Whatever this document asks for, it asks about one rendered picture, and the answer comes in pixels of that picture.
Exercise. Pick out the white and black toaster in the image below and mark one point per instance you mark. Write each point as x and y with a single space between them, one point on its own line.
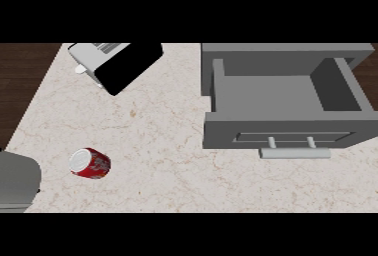
126 65

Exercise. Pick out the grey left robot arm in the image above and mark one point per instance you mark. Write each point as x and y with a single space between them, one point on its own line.
16 181

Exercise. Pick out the grey drawer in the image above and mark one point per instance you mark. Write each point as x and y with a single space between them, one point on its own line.
275 100

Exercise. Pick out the grey cabinet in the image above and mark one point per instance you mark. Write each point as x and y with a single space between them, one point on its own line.
275 55

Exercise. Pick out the red can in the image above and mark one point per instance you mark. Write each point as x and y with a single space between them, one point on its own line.
94 165

